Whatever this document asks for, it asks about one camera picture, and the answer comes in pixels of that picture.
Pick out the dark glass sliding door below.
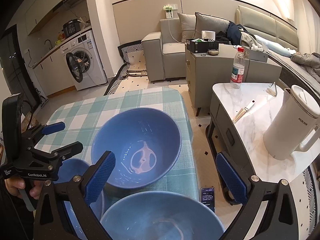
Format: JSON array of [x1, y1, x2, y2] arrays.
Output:
[[0, 29, 40, 103]]

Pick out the grey sofa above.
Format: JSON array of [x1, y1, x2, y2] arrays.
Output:
[[142, 17, 238, 82]]

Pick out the white charging cable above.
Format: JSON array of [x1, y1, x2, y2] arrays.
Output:
[[168, 17, 187, 45]]

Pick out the white wall socket panel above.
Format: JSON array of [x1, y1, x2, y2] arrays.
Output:
[[162, 4, 178, 19]]

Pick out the white electric kettle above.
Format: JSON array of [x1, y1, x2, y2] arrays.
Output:
[[263, 84, 320, 161]]

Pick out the light blue pillow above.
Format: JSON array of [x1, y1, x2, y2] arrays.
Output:
[[255, 35, 298, 57]]

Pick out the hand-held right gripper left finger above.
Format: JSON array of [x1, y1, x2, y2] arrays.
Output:
[[32, 151, 117, 240]]

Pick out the black pressure cooker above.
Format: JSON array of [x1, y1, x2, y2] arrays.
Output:
[[62, 20, 84, 39]]

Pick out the knife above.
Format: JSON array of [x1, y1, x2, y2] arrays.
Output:
[[232, 100, 255, 124]]

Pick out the white wall kitchen cabinets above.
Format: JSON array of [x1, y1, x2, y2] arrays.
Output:
[[25, 0, 87, 36]]

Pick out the white kitchen counter cabinet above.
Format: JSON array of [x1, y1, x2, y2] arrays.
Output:
[[32, 29, 93, 98]]

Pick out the grey tissue box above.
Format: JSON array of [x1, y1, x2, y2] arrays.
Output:
[[241, 45, 269, 62]]

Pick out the white washing machine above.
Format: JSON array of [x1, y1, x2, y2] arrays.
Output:
[[61, 31, 108, 92]]

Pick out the light grey cushion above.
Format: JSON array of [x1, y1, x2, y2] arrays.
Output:
[[177, 12, 198, 44]]

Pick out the blue bowl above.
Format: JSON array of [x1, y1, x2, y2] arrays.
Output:
[[90, 109, 182, 189], [100, 191, 225, 240], [54, 158, 104, 240]]

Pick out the floor mop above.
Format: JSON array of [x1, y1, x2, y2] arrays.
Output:
[[35, 87, 48, 103]]

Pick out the small metal stand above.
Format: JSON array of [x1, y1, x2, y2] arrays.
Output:
[[266, 81, 278, 97]]

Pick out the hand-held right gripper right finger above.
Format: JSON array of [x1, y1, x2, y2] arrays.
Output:
[[215, 152, 300, 240]]

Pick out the smartphone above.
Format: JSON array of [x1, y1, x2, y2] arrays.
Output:
[[200, 187, 216, 213]]

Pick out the grey jacket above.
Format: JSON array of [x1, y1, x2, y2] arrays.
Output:
[[291, 52, 320, 83]]

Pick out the person's left hand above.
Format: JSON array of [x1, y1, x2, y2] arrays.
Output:
[[5, 179, 45, 198]]

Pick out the bed with padded headboard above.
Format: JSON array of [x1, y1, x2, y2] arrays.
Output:
[[235, 5, 320, 85]]

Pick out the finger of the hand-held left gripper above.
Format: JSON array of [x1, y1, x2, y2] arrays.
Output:
[[31, 141, 84, 167], [22, 121, 66, 145]]

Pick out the grey bedside cabinet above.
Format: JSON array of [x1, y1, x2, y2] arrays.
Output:
[[185, 42, 283, 117]]

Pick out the yellow bottle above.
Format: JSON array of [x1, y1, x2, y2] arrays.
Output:
[[55, 32, 66, 46]]

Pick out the marble top side table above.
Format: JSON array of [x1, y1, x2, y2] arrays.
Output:
[[206, 82, 320, 205]]

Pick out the dark grey cushion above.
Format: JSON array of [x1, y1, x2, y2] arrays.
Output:
[[194, 12, 230, 47]]

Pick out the clear water bottle red label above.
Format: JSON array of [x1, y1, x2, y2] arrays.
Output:
[[230, 47, 245, 89]]

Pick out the black storage box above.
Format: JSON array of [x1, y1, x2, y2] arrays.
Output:
[[186, 38, 220, 53]]

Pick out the green checked tablecloth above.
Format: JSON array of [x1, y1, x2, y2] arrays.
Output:
[[41, 86, 198, 200]]

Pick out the dark jacket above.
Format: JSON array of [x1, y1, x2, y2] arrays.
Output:
[[216, 21, 250, 45]]

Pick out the range hood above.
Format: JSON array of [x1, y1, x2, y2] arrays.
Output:
[[62, 0, 87, 8]]

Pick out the black cable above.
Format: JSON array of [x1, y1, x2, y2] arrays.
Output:
[[19, 99, 34, 130]]

